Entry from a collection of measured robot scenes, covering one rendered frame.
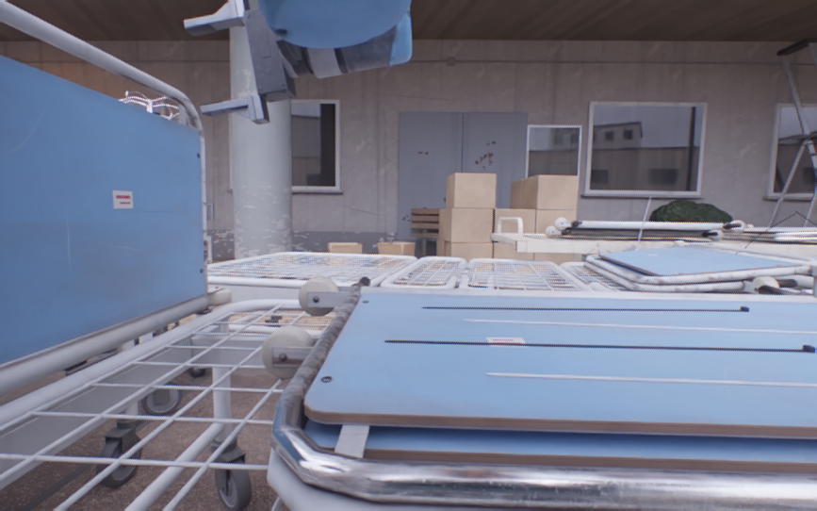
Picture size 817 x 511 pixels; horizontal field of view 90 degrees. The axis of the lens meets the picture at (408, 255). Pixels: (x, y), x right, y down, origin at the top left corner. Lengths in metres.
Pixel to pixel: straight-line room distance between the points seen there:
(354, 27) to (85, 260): 0.52
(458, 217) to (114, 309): 3.33
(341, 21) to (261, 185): 4.18
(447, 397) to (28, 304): 0.50
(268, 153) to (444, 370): 4.18
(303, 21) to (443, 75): 6.39
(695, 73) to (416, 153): 4.24
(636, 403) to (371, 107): 6.32
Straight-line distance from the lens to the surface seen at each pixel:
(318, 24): 0.28
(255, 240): 4.45
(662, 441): 0.39
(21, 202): 0.64
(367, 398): 0.35
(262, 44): 0.76
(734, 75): 8.03
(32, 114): 0.66
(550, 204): 4.11
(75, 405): 0.73
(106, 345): 0.74
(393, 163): 6.38
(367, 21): 0.29
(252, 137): 4.51
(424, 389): 0.36
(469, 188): 3.86
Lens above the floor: 0.70
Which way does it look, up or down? 5 degrees down
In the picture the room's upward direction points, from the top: 1 degrees clockwise
